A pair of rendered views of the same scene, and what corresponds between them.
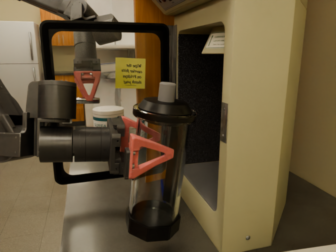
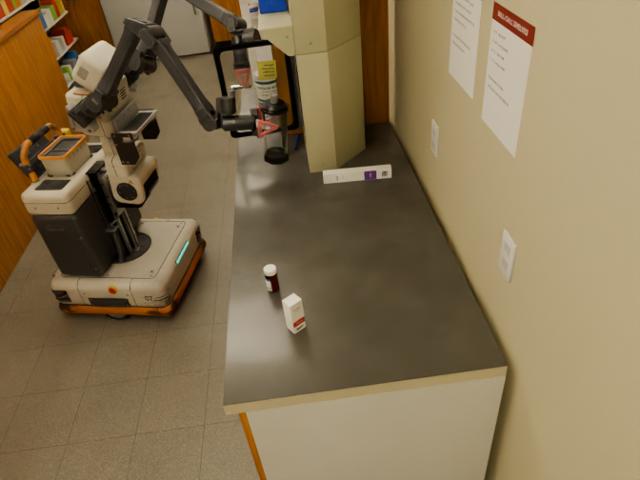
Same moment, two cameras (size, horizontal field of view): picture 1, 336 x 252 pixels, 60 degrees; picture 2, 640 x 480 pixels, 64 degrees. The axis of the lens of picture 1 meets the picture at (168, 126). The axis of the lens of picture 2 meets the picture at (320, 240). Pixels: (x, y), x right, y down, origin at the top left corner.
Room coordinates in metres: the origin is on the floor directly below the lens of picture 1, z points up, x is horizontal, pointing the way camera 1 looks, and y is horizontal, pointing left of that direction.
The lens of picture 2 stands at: (-1.26, -0.55, 1.99)
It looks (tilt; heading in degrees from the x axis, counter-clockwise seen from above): 38 degrees down; 14
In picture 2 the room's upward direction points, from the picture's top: 7 degrees counter-clockwise
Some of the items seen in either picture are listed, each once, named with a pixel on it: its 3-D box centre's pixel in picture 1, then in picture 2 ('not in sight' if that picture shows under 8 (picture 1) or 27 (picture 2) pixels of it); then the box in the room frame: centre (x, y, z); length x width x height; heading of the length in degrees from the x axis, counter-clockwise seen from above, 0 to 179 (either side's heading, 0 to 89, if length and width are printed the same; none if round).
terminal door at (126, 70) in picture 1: (111, 104); (258, 90); (0.73, 0.14, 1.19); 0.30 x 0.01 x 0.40; 107
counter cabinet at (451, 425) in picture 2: not in sight; (335, 265); (0.48, -0.17, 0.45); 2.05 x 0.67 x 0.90; 16
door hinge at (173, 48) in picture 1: (172, 102); (295, 85); (0.77, -0.01, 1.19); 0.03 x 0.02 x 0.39; 16
